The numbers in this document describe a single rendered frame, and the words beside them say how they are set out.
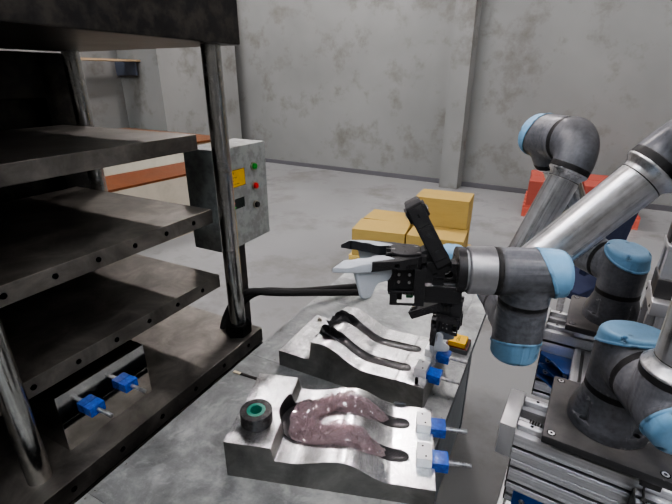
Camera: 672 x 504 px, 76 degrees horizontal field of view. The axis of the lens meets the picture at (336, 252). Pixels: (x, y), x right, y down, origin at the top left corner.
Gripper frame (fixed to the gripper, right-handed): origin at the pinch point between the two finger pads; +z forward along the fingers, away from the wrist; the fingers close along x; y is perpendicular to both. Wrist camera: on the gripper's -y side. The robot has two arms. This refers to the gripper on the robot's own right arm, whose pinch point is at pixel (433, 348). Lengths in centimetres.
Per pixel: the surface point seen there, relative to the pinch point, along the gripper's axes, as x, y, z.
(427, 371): -11.7, 1.4, 0.4
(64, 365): -68, -79, -11
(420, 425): -30.8, 5.2, 2.9
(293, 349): -15.1, -43.5, 5.0
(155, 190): 194, -352, 33
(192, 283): -19, -82, -13
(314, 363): -17.7, -33.9, 5.7
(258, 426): -54, -29, -2
